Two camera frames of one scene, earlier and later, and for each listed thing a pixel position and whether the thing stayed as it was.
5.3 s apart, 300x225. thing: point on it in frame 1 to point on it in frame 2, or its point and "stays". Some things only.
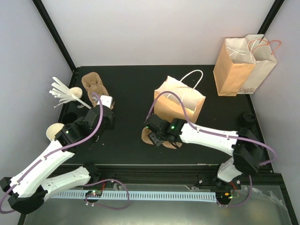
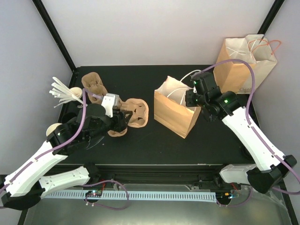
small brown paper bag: x=174 y=99 stays
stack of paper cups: x=53 y=129 stays
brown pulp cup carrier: x=145 y=134 to x=139 y=117
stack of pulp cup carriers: x=93 y=83 stays
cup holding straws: x=77 y=92 stays
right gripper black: x=157 y=142 to x=190 y=102
